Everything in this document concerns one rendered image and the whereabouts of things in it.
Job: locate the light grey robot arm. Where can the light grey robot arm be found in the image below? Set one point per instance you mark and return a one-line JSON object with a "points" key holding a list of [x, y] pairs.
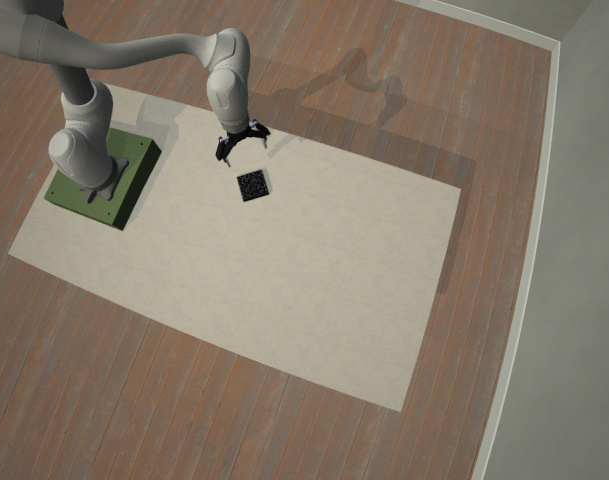
{"points": [[82, 157]]}

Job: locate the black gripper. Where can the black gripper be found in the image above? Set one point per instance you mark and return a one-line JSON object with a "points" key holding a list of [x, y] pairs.
{"points": [[262, 132]]}

